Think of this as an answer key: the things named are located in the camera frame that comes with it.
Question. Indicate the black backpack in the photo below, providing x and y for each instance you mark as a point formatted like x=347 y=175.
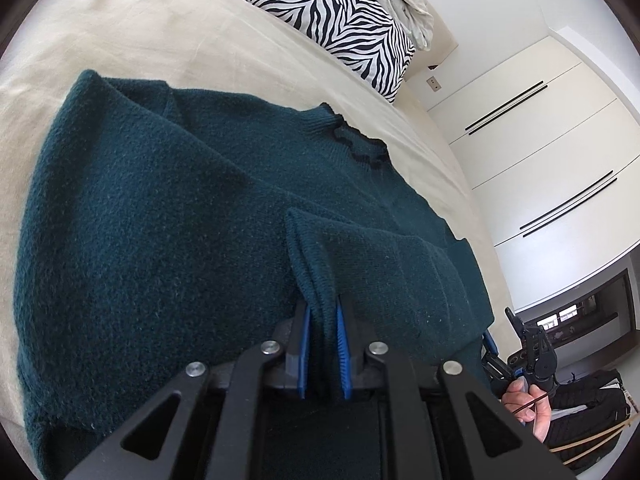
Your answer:
x=595 y=410

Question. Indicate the person's right hand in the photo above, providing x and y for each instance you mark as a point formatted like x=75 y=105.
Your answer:
x=525 y=405

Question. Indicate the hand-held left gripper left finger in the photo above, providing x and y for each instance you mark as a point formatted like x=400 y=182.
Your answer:
x=303 y=355

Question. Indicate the white wardrobe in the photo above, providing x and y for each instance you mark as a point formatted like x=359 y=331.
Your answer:
x=550 y=160

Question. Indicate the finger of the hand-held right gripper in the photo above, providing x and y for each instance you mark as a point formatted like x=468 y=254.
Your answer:
x=500 y=370
x=489 y=344

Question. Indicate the crumpled pale blanket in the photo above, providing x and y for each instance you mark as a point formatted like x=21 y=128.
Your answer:
x=405 y=0

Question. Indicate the dark wooden shelf niche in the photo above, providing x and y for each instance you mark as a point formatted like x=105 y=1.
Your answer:
x=607 y=310

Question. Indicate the zebra print pillow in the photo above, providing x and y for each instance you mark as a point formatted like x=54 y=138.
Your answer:
x=330 y=15

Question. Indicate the wall socket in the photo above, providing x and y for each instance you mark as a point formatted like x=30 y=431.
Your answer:
x=433 y=84

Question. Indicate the dark teal knit sweater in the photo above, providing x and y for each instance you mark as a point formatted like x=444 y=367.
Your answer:
x=175 y=220

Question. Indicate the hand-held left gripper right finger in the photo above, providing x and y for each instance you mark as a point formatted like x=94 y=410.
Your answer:
x=343 y=355

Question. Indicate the bed with beige sheet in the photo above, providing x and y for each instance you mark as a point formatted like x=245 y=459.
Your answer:
x=150 y=30

